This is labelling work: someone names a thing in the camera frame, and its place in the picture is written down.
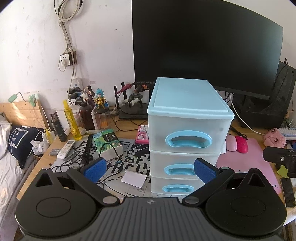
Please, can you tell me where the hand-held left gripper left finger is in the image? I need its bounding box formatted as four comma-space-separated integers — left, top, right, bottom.
32, 158, 121, 207

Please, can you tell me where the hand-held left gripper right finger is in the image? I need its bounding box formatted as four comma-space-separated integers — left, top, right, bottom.
182, 158, 269, 207

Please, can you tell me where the translucent drawer with blue handle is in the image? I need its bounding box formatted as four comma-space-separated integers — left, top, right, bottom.
149, 151, 220, 177
148, 113, 232, 154
150, 175, 207, 194

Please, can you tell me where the light blue plastic drawer cabinet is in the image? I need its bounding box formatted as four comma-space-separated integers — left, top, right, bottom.
147, 77, 235, 194

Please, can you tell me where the yellow-green paper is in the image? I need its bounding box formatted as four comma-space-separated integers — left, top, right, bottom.
277, 166, 288, 179

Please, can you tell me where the pink game controller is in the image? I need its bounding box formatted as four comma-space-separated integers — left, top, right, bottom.
264, 127, 286, 149

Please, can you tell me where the white and blue keyboard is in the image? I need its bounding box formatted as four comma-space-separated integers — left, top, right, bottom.
279, 126, 296, 141

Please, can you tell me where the black microphone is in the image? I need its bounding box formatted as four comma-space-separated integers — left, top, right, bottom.
79, 134, 93, 167

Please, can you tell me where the pink mouse pad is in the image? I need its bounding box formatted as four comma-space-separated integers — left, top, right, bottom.
216, 138, 282, 194

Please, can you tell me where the green printed box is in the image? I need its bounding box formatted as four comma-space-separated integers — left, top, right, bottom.
92, 130, 124, 159

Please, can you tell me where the white remote control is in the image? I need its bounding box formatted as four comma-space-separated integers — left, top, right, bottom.
57, 140, 76, 159

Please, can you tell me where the small flower decoration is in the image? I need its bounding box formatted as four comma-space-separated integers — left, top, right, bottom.
285, 111, 296, 128

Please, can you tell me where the smartphone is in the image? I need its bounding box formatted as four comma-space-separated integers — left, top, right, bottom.
280, 177, 296, 208

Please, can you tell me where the hot pink mouse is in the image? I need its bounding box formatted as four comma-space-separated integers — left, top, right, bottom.
235, 136, 248, 154

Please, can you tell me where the light pink mouse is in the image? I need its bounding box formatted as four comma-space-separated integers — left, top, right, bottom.
225, 134, 238, 152

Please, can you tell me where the white paper card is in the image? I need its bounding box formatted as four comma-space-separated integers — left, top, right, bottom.
121, 171, 148, 188

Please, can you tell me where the black and white printed desk mat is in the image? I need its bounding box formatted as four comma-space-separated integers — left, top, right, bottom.
51, 138, 176, 198

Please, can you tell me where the clear orange display box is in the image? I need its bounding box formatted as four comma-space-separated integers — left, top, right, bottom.
92, 112, 112, 130

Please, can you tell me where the black computer case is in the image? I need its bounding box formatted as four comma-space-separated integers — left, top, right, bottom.
232, 61, 296, 129

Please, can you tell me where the yellow bottle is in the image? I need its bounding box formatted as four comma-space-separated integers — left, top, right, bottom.
63, 100, 83, 141

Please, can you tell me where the brown bottle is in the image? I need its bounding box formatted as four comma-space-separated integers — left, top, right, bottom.
79, 101, 96, 130

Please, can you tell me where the black bottle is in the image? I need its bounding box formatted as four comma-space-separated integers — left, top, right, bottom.
50, 111, 68, 142

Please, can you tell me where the white jar with pink label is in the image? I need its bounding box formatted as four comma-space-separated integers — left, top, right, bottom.
71, 105, 84, 127

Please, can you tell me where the small pink keyboard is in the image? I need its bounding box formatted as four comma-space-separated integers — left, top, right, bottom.
135, 125, 151, 144

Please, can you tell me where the white tissue pack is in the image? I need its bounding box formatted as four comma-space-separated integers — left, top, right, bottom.
31, 140, 50, 155

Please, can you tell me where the blue haired figurine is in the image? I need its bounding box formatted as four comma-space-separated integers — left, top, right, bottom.
94, 88, 110, 114

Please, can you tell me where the dark haired figurine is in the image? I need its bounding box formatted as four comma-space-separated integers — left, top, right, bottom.
81, 85, 96, 109

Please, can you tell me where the navy pillow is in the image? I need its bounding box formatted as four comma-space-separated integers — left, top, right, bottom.
7, 125, 47, 169

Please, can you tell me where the dark winged figurine on base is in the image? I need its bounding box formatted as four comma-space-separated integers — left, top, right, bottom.
114, 82, 155, 120

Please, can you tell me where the white power strip with plugs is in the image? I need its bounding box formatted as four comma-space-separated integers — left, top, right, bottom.
67, 78, 85, 103

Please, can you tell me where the white bed sheet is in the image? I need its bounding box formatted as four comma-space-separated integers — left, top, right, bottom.
0, 115, 41, 232

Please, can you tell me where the wooden headboard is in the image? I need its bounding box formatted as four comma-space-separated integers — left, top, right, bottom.
0, 100, 50, 131

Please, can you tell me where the green clip lamp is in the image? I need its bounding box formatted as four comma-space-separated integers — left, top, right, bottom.
9, 92, 39, 107

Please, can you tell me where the black curved monitor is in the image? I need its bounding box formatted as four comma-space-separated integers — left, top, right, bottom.
132, 0, 284, 100

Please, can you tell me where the black cable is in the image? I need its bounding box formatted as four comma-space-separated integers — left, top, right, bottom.
52, 142, 124, 185

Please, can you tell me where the wall socket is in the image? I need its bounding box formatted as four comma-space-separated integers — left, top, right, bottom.
58, 50, 77, 68

